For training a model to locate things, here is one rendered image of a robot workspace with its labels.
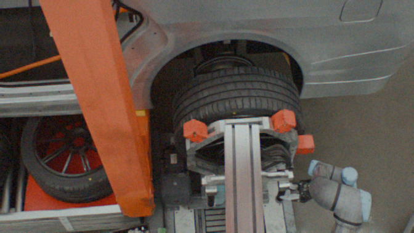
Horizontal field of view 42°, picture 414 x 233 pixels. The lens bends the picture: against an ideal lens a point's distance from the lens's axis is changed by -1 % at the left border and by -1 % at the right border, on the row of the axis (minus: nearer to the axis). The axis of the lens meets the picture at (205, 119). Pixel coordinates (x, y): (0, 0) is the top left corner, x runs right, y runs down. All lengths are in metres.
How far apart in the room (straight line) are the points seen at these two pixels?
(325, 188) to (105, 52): 1.03
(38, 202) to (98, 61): 1.79
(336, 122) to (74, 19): 2.62
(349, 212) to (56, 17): 1.31
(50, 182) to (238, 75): 1.24
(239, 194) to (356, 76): 1.68
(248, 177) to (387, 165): 2.50
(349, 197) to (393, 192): 1.57
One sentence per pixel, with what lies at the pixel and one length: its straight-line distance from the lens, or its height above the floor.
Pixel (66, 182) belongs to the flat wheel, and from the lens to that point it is 3.12.
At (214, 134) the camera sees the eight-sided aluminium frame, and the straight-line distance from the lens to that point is 2.49.
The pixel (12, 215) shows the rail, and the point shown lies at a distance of 3.26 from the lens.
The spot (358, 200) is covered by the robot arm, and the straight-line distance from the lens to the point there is 2.19.
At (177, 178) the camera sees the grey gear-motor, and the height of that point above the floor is 0.41.
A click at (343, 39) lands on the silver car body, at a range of 2.64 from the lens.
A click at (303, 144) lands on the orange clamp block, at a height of 0.88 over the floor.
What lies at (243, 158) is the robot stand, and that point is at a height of 2.03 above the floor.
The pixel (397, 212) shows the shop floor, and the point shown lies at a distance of 3.70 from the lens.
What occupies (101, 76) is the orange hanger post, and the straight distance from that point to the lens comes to 1.77.
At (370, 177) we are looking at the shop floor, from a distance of 3.74.
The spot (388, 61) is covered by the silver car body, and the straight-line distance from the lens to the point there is 2.90.
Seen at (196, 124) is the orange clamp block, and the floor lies 1.11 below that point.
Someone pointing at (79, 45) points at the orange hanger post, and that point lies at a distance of 1.65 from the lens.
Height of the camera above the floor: 3.29
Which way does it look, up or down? 60 degrees down
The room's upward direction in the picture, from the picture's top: straight up
